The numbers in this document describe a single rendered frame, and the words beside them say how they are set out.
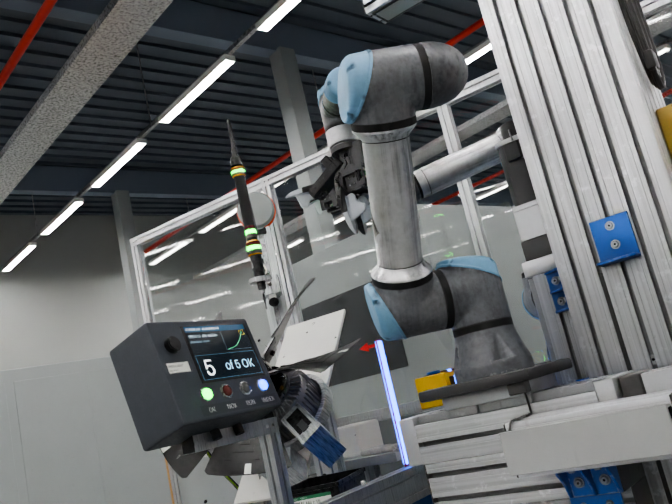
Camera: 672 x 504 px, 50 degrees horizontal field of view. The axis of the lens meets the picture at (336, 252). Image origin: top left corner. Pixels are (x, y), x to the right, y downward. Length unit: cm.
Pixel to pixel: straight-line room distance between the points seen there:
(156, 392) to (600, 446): 70
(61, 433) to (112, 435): 51
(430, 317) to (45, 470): 637
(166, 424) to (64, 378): 642
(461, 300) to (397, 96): 40
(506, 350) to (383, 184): 38
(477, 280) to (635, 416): 40
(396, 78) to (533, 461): 65
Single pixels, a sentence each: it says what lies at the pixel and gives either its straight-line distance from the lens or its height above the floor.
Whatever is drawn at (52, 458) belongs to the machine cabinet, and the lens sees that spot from 752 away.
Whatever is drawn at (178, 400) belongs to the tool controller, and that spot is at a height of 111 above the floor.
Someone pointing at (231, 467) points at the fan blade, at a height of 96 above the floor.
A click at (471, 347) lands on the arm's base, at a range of 136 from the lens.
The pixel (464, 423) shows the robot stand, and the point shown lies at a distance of 138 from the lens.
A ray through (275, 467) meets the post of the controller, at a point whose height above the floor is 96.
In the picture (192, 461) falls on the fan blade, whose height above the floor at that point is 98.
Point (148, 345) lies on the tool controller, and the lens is 125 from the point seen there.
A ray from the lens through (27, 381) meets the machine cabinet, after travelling 752.
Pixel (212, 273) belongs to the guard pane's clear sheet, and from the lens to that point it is 327.
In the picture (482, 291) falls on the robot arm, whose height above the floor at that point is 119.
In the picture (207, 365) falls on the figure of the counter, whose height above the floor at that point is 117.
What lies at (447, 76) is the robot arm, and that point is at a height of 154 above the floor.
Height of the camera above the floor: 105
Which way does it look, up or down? 12 degrees up
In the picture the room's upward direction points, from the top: 13 degrees counter-clockwise
